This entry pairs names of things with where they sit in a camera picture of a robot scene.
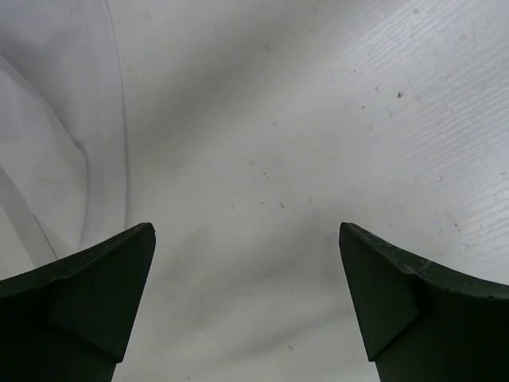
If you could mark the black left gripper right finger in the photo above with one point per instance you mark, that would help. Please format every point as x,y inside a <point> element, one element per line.
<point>419,320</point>

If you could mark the white sheer garment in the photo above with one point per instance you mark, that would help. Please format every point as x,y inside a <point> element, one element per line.
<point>63,132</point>

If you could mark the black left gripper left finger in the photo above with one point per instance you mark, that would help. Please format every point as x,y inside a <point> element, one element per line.
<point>71,320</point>

